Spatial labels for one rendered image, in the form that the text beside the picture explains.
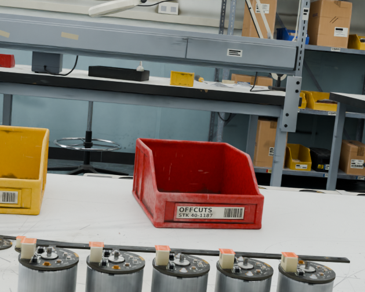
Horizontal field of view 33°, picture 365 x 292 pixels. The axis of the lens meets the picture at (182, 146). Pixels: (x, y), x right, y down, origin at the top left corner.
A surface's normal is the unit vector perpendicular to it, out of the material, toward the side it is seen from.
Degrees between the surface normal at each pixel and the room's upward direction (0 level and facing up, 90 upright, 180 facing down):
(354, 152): 91
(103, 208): 0
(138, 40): 90
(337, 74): 90
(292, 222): 0
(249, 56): 90
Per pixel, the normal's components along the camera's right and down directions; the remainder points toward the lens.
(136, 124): 0.08, 0.16
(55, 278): 0.40, 0.18
